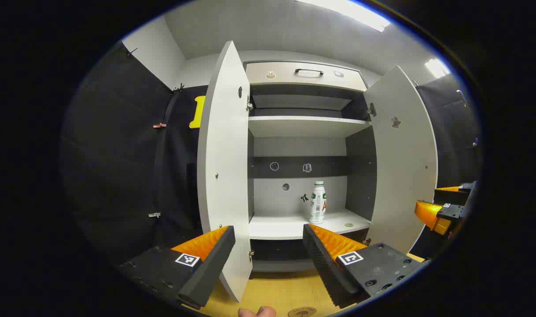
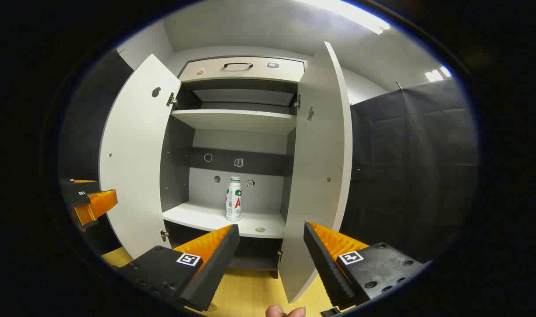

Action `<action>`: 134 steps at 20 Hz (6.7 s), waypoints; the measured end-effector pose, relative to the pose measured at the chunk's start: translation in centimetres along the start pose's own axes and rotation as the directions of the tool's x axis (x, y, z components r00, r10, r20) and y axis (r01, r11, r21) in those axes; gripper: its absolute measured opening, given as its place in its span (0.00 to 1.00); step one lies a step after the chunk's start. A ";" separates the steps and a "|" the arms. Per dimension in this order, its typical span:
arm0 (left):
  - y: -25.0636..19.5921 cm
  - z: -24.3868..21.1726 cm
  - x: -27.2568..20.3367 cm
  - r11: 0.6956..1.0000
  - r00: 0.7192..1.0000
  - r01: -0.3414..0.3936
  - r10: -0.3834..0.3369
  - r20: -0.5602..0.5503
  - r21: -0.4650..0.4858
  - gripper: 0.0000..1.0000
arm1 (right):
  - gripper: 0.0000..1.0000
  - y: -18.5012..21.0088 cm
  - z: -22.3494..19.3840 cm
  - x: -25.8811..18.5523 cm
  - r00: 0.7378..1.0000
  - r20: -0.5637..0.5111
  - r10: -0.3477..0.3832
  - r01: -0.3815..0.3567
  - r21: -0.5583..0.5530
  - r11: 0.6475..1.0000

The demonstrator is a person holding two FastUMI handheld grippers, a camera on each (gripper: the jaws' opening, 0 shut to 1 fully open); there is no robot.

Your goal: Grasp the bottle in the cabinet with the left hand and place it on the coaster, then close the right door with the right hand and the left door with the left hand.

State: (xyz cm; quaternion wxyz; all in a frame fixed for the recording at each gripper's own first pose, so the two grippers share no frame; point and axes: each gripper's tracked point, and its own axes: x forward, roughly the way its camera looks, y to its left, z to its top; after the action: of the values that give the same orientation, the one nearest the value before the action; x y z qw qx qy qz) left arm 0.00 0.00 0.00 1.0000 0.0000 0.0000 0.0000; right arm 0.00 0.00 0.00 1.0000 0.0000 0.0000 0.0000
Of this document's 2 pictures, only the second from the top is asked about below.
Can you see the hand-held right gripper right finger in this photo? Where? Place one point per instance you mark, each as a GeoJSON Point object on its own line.
{"type": "Point", "coordinates": [325, 264]}

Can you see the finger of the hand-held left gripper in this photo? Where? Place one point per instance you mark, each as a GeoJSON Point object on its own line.
{"type": "Point", "coordinates": [81, 181]}
{"type": "Point", "coordinates": [96, 207]}

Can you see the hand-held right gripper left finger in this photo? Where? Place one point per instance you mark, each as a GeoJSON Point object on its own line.
{"type": "Point", "coordinates": [215, 264]}

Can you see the round brown coaster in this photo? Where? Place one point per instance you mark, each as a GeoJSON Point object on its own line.
{"type": "Point", "coordinates": [211, 307]}

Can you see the grey cabinet door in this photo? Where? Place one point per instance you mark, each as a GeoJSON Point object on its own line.
{"type": "Point", "coordinates": [136, 154]}
{"type": "Point", "coordinates": [314, 176]}

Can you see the white bottle with green label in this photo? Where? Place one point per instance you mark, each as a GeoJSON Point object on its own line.
{"type": "Point", "coordinates": [233, 202]}

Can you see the grey cabinet body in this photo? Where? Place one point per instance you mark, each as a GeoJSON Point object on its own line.
{"type": "Point", "coordinates": [233, 119]}

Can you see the black backdrop cloth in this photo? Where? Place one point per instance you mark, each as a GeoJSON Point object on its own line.
{"type": "Point", "coordinates": [87, 123]}
{"type": "Point", "coordinates": [417, 154]}

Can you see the small ceiling light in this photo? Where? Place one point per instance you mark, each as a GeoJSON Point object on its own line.
{"type": "Point", "coordinates": [437, 74]}

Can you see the long ceiling light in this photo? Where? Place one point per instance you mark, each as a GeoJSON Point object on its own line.
{"type": "Point", "coordinates": [351, 15]}

